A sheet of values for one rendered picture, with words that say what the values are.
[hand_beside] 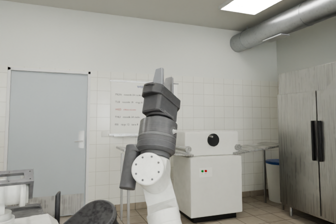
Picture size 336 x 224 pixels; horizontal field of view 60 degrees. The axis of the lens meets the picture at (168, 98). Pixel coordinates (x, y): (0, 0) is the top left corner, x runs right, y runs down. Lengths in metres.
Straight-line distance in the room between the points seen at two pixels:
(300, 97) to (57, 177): 3.54
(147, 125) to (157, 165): 0.10
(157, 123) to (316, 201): 3.73
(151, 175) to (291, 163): 3.94
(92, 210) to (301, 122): 3.73
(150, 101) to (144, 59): 4.07
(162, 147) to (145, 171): 0.07
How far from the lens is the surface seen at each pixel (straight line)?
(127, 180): 0.64
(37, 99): 4.49
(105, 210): 0.76
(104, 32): 4.70
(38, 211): 0.86
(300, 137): 4.29
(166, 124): 0.64
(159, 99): 0.66
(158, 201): 0.67
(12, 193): 0.70
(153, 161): 0.59
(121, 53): 4.66
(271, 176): 5.34
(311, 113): 4.16
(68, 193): 4.60
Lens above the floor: 1.34
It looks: 5 degrees up
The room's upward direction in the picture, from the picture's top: straight up
